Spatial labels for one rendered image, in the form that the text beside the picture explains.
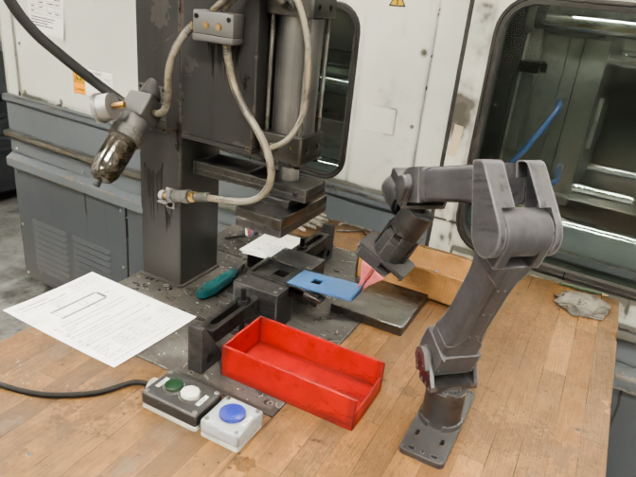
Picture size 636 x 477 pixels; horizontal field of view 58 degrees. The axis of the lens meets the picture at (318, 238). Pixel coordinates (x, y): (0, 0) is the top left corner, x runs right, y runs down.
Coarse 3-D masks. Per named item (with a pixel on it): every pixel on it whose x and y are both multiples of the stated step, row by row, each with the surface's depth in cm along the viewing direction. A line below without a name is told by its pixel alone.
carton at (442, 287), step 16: (416, 256) 142; (432, 256) 140; (448, 256) 138; (416, 272) 130; (432, 272) 128; (448, 272) 139; (464, 272) 137; (416, 288) 131; (432, 288) 130; (448, 288) 128; (448, 304) 129
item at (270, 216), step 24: (216, 168) 114; (240, 168) 118; (264, 168) 117; (288, 168) 109; (288, 192) 108; (312, 192) 108; (240, 216) 106; (264, 216) 104; (288, 216) 104; (312, 216) 114
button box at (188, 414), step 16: (0, 384) 91; (128, 384) 93; (144, 384) 93; (160, 384) 91; (192, 384) 92; (144, 400) 90; (160, 400) 88; (176, 400) 88; (192, 400) 88; (208, 400) 89; (176, 416) 87; (192, 416) 85
